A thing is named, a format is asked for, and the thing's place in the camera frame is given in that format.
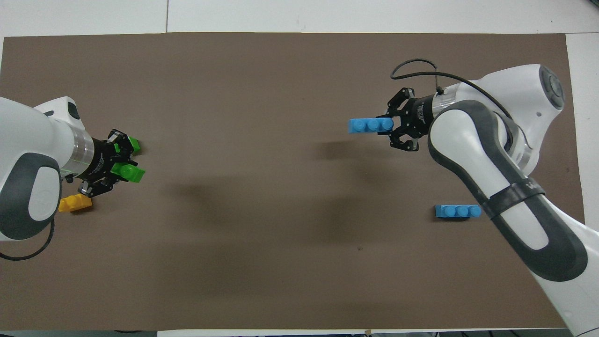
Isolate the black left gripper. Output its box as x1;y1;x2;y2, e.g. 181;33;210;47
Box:
77;129;137;198

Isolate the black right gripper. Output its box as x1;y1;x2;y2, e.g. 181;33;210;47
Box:
387;88;436;153

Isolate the blue three-stud toy block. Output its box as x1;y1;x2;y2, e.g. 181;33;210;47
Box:
435;205;482;220
349;118;394;135

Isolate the yellow two-stud toy block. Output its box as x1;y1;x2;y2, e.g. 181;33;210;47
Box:
58;193;93;213

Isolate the brown paper table mat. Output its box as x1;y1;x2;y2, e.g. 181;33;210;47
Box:
0;32;597;331

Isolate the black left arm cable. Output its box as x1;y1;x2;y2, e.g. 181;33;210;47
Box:
0;219;55;261

